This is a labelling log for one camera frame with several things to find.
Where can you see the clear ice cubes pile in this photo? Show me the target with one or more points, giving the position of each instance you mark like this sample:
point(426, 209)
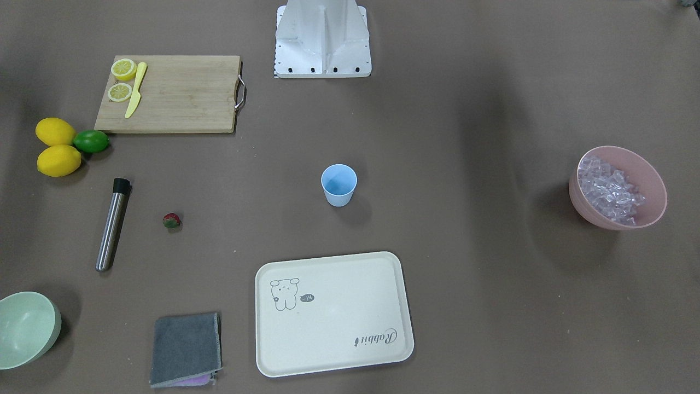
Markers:
point(609, 191)

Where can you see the lemon half slice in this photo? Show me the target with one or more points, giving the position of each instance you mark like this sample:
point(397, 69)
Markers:
point(124, 69)
point(120, 92)

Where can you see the pink bowl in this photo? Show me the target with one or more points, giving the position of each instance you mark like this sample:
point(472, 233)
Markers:
point(640, 173)

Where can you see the red strawberry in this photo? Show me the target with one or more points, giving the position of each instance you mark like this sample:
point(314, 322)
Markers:
point(171, 221)

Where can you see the whole yellow lemon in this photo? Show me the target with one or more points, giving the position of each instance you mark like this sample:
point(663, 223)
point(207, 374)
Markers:
point(53, 131)
point(59, 160)

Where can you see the steel muddler black tip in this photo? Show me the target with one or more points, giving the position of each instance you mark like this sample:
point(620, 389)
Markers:
point(116, 210)

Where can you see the upper lemon half slice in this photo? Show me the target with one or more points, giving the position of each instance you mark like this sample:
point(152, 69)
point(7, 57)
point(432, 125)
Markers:
point(124, 69)

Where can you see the yellow plastic knife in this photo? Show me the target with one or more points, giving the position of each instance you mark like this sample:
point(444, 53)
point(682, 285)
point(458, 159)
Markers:
point(136, 94)

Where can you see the light blue plastic cup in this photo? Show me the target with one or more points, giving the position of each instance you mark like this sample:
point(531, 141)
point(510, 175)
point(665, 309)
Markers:
point(338, 182)

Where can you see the green lime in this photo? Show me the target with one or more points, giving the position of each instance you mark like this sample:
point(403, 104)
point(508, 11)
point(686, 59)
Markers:
point(91, 141)

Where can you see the lower lemon half slice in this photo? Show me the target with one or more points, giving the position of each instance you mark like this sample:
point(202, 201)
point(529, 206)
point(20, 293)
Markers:
point(120, 92)

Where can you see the mint green bowl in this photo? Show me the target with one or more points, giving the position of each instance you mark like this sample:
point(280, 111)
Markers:
point(30, 325)

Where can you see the grey folded cloth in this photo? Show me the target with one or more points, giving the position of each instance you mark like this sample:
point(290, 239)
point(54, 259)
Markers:
point(186, 351)

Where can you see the wooden cutting board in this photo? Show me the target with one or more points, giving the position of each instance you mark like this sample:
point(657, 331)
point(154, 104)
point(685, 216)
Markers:
point(180, 94)

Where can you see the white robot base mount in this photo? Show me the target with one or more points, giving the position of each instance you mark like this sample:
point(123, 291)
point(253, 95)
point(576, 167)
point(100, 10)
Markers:
point(322, 39)

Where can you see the cream rabbit tray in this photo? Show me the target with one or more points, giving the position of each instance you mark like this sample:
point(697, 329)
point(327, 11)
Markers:
point(320, 314)

